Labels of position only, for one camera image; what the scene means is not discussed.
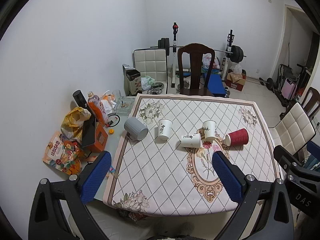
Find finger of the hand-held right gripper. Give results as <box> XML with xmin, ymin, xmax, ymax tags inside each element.
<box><xmin>307</xmin><ymin>141</ymin><xmax>320</xmax><ymax>157</ymax></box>
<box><xmin>273</xmin><ymin>145</ymin><xmax>304</xmax><ymax>167</ymax></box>

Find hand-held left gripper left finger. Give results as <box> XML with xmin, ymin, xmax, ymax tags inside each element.
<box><xmin>28</xmin><ymin>151</ymin><xmax>112</xmax><ymax>240</ymax></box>

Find tall black printed box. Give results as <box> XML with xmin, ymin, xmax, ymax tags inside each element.
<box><xmin>122</xmin><ymin>64</ymin><xmax>142</xmax><ymax>97</ymax></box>

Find dark wooden chair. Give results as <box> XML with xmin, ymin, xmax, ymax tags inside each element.
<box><xmin>301</xmin><ymin>87</ymin><xmax>320</xmax><ymax>118</ymax></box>
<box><xmin>177</xmin><ymin>43</ymin><xmax>216</xmax><ymax>97</ymax></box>

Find white paper cup black print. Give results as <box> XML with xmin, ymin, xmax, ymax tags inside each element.
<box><xmin>181</xmin><ymin>133</ymin><xmax>201</xmax><ymax>148</ymax></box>
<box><xmin>157</xmin><ymin>119</ymin><xmax>173</xmax><ymax>141</ymax></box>

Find black cylinder bottle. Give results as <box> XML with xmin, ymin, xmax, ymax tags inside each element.
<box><xmin>72</xmin><ymin>90</ymin><xmax>88</xmax><ymax>109</ymax></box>

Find black folding trolley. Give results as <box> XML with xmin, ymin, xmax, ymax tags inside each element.
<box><xmin>276</xmin><ymin>64</ymin><xmax>294</xmax><ymax>90</ymax></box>

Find yellow plastic bag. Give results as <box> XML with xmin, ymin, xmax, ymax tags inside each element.
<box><xmin>61</xmin><ymin>107</ymin><xmax>92</xmax><ymax>140</ymax></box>

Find white barbell rack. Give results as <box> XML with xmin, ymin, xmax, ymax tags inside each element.
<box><xmin>170</xmin><ymin>22</ymin><xmax>234</xmax><ymax>88</ymax></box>

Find cardboard box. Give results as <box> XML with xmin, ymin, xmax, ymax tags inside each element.
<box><xmin>226</xmin><ymin>71</ymin><xmax>247</xmax><ymax>92</ymax></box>

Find white padded chair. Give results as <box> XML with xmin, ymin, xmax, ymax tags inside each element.
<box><xmin>132</xmin><ymin>49</ymin><xmax>168</xmax><ymax>94</ymax></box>
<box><xmin>269</xmin><ymin>102</ymin><xmax>317</xmax><ymax>155</ymax></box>

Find orange snack bag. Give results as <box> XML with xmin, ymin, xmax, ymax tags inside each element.
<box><xmin>42</xmin><ymin>131</ymin><xmax>83</xmax><ymax>176</ymax></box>

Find black dumbbell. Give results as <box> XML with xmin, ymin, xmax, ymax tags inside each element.
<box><xmin>259</xmin><ymin>77</ymin><xmax>275</xmax><ymax>90</ymax></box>

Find white paper cup green print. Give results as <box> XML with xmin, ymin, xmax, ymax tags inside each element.
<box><xmin>202</xmin><ymin>120</ymin><xmax>217</xmax><ymax>141</ymax></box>

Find blue weight bench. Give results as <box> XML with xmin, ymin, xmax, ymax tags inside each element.
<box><xmin>204</xmin><ymin>72</ymin><xmax>228</xmax><ymax>97</ymax></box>

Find clear plastic tray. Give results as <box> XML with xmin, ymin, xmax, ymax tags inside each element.
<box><xmin>114</xmin><ymin>96</ymin><xmax>135</xmax><ymax>115</ymax></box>

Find pink suitcase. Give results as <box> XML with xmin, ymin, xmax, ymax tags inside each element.
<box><xmin>281</xmin><ymin>79</ymin><xmax>298</xmax><ymax>100</ymax></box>

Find orange box black lid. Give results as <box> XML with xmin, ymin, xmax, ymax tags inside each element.
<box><xmin>81</xmin><ymin>117</ymin><xmax>109</xmax><ymax>153</ymax></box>

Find floral diamond pattern table mat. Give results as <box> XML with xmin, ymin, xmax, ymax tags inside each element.
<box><xmin>102</xmin><ymin>94</ymin><xmax>285</xmax><ymax>217</ymax></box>

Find red ribbed paper cup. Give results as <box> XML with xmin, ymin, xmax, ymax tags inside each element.
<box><xmin>225</xmin><ymin>128</ymin><xmax>249</xmax><ymax>146</ymax></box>

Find orange white plastic bag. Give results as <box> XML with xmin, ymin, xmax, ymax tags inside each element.
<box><xmin>100</xmin><ymin>90</ymin><xmax>118</xmax><ymax>114</ymax></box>

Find grey ribbed mug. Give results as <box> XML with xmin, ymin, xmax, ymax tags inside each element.
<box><xmin>124</xmin><ymin>117</ymin><xmax>149</xmax><ymax>142</ymax></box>

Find green white plastic bag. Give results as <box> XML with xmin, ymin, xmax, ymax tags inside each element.
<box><xmin>141</xmin><ymin>75</ymin><xmax>155</xmax><ymax>89</ymax></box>

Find white plastic bag red print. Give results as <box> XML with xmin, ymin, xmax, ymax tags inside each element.
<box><xmin>202</xmin><ymin>53</ymin><xmax>220</xmax><ymax>69</ymax></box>

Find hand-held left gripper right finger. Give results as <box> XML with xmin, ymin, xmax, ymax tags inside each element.
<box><xmin>212</xmin><ymin>151</ymin><xmax>295</xmax><ymax>240</ymax></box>

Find black ring cable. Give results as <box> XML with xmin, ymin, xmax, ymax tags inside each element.
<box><xmin>107</xmin><ymin>113</ymin><xmax>120</xmax><ymax>127</ymax></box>

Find barbell with black plates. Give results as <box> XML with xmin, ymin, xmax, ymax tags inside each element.
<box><xmin>150</xmin><ymin>38</ymin><xmax>247</xmax><ymax>63</ymax></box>

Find orange drink bottle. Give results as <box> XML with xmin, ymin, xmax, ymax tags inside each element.
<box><xmin>87</xmin><ymin>92</ymin><xmax>108</xmax><ymax>125</ymax></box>

